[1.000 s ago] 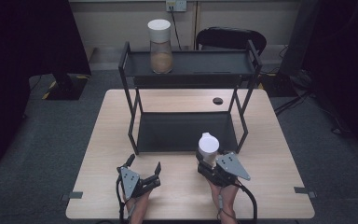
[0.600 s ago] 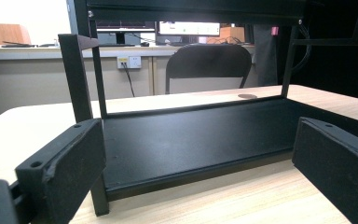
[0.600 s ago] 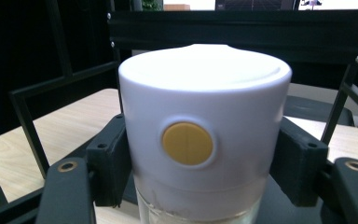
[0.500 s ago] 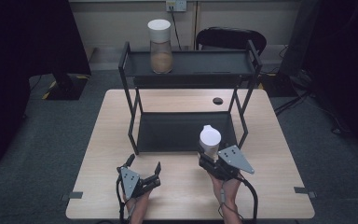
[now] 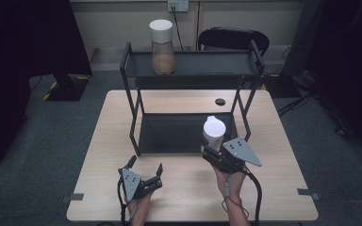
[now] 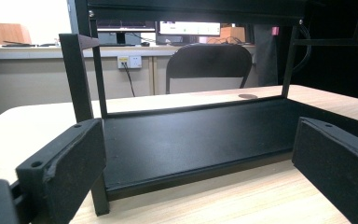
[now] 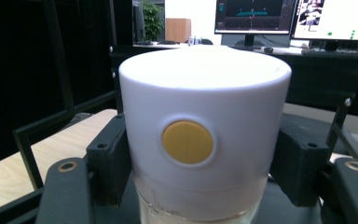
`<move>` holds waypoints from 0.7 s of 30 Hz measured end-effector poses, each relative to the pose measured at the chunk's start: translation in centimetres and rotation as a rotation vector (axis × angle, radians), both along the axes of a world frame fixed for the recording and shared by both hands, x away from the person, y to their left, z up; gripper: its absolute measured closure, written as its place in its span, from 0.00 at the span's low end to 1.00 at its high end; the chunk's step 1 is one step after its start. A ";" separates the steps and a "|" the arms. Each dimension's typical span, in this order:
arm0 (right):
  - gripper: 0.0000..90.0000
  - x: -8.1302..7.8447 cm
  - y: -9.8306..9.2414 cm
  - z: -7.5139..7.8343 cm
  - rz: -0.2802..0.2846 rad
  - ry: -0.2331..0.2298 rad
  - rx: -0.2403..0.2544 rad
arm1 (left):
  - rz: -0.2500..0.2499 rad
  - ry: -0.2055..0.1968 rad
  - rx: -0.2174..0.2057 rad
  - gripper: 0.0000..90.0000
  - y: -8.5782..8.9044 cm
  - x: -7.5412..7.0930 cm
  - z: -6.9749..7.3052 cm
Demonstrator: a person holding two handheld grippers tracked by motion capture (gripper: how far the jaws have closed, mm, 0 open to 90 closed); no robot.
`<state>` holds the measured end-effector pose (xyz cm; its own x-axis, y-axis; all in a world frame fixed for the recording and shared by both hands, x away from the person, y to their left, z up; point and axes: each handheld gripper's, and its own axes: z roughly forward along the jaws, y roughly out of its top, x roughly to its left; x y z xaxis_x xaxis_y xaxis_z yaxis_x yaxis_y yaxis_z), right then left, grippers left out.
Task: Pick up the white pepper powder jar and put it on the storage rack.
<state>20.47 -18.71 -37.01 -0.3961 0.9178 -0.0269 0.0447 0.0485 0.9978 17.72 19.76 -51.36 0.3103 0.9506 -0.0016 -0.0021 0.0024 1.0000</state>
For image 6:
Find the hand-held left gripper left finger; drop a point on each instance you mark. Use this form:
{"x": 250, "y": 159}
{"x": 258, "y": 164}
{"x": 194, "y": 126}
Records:
{"x": 71, "y": 165}

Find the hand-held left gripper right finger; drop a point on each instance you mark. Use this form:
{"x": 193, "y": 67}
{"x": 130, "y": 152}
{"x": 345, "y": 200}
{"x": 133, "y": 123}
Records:
{"x": 338, "y": 168}

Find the black metal two-tier rack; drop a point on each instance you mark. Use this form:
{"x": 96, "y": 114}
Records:
{"x": 192, "y": 140}

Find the round dark table grommet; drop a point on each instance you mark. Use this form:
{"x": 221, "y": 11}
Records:
{"x": 248, "y": 96}

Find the white background counter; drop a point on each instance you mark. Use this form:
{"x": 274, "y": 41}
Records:
{"x": 28, "y": 52}

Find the small pink object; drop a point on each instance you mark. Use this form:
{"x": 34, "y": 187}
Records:
{"x": 275, "y": 30}

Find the black folding chair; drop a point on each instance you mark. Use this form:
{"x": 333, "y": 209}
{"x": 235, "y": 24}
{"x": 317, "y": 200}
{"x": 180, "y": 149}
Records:
{"x": 209, "y": 60}

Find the brown cardboard box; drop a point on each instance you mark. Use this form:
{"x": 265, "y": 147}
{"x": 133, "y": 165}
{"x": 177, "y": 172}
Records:
{"x": 233, "y": 33}

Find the computer monitor with bright screen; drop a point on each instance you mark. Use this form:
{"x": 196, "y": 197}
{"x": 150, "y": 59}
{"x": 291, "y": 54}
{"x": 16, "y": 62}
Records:
{"x": 188, "y": 28}

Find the white wall socket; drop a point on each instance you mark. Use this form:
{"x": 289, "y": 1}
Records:
{"x": 130, "y": 61}

